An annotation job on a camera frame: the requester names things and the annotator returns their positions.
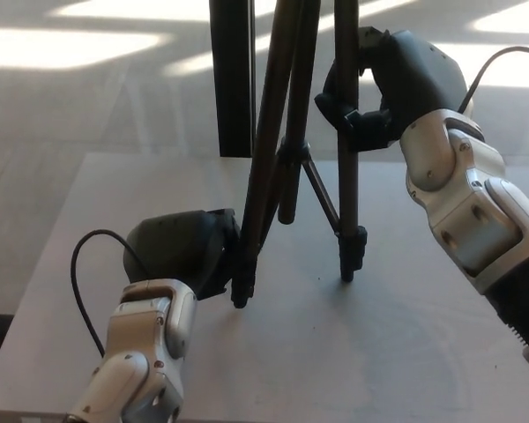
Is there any bronze tripod with black fittings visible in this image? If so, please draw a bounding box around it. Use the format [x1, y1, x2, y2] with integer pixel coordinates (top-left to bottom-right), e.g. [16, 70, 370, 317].
[230, 0, 368, 309]

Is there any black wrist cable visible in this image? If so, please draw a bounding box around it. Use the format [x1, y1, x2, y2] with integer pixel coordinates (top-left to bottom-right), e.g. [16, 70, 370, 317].
[458, 45, 529, 112]
[70, 228, 149, 356]

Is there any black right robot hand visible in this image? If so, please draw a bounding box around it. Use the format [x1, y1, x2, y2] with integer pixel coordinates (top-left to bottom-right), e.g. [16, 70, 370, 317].
[313, 26, 469, 153]

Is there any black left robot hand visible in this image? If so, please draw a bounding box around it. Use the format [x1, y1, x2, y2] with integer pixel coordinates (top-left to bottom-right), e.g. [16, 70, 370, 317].
[122, 208, 244, 301]

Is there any black upright post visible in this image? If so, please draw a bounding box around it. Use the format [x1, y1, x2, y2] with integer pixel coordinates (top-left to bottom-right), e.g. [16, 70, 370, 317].
[209, 0, 257, 159]

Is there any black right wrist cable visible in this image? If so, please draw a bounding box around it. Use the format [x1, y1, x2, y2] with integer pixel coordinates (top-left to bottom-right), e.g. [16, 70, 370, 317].
[458, 45, 529, 112]

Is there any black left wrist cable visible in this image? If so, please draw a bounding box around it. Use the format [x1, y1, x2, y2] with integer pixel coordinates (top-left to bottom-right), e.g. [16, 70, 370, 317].
[70, 228, 149, 356]

